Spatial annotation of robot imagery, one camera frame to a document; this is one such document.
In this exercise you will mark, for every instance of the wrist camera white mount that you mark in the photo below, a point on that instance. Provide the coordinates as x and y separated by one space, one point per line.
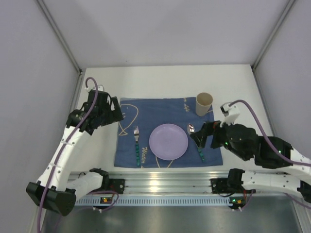
230 112
98 87

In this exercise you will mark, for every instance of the fork with green handle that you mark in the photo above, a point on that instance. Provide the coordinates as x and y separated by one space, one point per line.
136 136

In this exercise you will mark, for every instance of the spoon with green handle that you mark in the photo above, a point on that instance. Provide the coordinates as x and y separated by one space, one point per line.
190 130

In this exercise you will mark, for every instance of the blue cloth placemat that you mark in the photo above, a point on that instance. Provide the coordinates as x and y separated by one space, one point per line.
148 114

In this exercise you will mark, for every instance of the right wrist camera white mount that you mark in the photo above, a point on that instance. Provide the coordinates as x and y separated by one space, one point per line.
230 112

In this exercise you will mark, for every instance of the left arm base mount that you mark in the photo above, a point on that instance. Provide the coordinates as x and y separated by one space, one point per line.
116 185

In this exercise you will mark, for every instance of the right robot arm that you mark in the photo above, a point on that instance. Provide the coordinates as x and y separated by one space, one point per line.
292 171

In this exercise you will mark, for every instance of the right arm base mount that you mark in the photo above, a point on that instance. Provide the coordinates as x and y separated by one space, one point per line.
224 187

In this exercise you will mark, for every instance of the purple plate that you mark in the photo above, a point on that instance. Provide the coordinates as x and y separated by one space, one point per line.
168 142

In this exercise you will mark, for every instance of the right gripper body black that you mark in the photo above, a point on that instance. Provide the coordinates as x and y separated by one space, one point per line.
211 133

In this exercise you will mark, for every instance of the perforated cable duct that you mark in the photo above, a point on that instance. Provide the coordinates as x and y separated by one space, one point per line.
159 201

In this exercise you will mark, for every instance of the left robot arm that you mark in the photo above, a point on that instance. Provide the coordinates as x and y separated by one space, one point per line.
53 191

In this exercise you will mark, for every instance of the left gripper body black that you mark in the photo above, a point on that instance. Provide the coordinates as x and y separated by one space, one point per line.
112 110

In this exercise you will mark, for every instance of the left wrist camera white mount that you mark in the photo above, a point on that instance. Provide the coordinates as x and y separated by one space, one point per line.
98 87

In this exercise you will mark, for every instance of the beige cup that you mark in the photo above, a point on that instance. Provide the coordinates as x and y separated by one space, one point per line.
203 103

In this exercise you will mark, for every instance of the aluminium rail frame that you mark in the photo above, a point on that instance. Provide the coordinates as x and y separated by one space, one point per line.
155 185

